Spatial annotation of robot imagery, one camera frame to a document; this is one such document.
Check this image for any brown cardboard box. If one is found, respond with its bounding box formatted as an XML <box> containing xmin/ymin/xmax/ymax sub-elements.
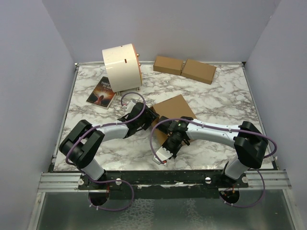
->
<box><xmin>149</xmin><ymin>93</ymin><xmax>198</xmax><ymax>150</ymax></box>

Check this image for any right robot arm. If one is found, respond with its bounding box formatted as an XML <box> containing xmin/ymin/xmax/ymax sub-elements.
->
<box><xmin>153</xmin><ymin>116</ymin><xmax>268</xmax><ymax>187</ymax></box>

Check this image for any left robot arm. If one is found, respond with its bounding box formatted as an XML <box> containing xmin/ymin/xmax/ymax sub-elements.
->
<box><xmin>59</xmin><ymin>102</ymin><xmax>159</xmax><ymax>189</ymax></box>

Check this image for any dark paperback book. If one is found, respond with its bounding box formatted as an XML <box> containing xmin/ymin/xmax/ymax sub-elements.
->
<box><xmin>86</xmin><ymin>76</ymin><xmax>116</xmax><ymax>109</ymax></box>

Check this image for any cream cylindrical container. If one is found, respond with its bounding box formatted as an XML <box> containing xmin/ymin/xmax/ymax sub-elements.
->
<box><xmin>102</xmin><ymin>44</ymin><xmax>142</xmax><ymax>92</ymax></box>

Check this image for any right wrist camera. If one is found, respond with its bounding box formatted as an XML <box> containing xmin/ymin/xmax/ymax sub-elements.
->
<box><xmin>153</xmin><ymin>147</ymin><xmax>173</xmax><ymax>165</ymax></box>

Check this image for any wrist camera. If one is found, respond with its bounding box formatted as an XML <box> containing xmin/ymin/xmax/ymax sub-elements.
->
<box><xmin>153</xmin><ymin>147</ymin><xmax>173</xmax><ymax>165</ymax></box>
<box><xmin>122</xmin><ymin>99</ymin><xmax>136</xmax><ymax>113</ymax></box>

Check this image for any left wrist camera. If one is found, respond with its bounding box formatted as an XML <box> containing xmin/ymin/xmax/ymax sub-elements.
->
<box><xmin>122</xmin><ymin>99</ymin><xmax>136</xmax><ymax>113</ymax></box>

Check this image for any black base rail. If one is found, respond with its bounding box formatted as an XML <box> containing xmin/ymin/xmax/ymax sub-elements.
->
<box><xmin>78</xmin><ymin>170</ymin><xmax>248</xmax><ymax>199</ymax></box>

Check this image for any aluminium table frame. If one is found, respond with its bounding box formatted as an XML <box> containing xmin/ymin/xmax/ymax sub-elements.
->
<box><xmin>28</xmin><ymin>62</ymin><xmax>306</xmax><ymax>230</ymax></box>

